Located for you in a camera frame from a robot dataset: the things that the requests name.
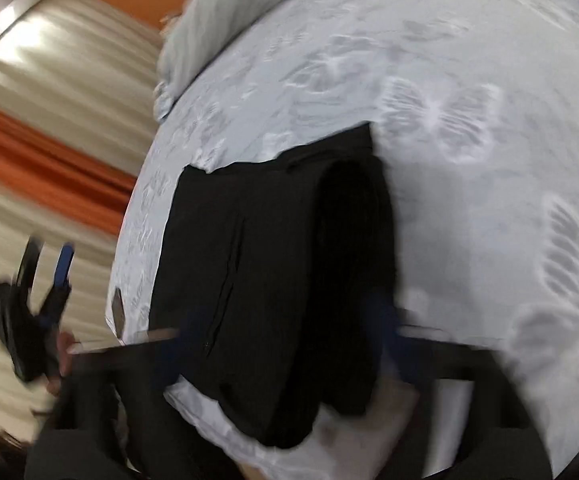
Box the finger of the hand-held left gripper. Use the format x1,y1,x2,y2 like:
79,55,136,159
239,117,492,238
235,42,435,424
16,236,46,303
44,241,76,322

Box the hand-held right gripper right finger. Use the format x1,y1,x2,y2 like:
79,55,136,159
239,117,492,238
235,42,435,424
362,292,554,480

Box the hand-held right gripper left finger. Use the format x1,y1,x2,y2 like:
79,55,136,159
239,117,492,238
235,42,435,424
24,305,210,480

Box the black pants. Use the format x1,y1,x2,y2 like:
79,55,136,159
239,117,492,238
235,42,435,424
147,122,401,452

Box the person's left hand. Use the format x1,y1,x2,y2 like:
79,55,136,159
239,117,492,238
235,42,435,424
46,329,89,395

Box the white curtain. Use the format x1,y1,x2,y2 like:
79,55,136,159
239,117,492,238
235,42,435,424
0,175,138,443
0,0,171,183

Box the orange curtain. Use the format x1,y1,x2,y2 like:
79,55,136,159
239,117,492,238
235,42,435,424
0,94,141,223

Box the bed with butterfly print sheet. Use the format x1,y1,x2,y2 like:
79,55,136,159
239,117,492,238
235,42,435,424
104,0,579,480

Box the grey duvet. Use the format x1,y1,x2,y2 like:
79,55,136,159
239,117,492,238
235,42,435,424
152,0,353,122

